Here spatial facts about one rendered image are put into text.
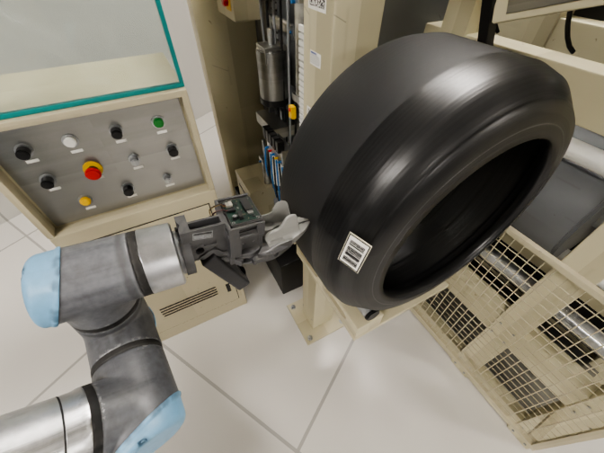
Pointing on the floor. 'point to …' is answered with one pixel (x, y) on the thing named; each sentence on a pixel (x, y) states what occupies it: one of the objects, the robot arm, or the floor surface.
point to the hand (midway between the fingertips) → (302, 226)
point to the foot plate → (310, 324)
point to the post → (340, 10)
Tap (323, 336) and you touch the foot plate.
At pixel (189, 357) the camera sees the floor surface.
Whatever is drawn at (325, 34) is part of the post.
